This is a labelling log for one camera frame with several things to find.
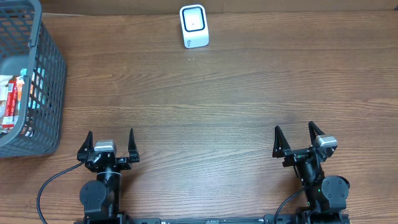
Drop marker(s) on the brown white snack bag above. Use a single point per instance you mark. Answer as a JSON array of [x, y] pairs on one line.
[[4, 94]]

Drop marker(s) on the grey plastic mesh basket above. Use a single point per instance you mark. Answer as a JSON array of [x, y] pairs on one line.
[[28, 51]]

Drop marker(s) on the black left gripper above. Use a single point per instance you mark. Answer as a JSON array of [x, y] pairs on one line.
[[106, 160]]

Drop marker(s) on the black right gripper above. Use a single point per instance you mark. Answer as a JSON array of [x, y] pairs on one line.
[[302, 156]]

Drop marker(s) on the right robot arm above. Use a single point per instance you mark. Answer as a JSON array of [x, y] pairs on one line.
[[326, 195]]

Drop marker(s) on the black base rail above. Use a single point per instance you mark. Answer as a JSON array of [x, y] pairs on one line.
[[211, 221]]

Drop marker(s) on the teal orange tissue pack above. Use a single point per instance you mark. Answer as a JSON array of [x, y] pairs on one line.
[[23, 81]]

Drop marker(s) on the white barcode scanner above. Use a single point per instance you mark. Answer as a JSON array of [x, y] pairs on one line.
[[194, 26]]

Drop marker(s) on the red snack bar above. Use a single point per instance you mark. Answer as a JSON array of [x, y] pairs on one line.
[[11, 104]]

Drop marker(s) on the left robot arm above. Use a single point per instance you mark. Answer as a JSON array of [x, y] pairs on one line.
[[101, 197]]

